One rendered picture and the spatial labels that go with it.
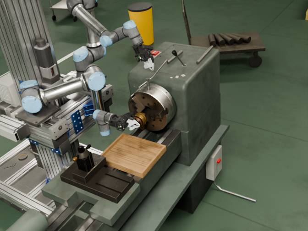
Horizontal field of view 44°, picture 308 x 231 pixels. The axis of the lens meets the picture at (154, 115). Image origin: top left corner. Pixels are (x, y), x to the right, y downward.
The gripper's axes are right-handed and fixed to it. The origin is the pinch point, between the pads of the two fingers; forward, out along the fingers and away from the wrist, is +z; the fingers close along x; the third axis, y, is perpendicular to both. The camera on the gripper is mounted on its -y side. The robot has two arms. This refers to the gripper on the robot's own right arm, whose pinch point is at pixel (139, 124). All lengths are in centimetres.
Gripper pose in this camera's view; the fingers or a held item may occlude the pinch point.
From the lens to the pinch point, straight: 249.6
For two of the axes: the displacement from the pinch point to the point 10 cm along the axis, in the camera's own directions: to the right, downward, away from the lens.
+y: -5.3, 5.2, -6.7
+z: 8.4, 2.3, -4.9
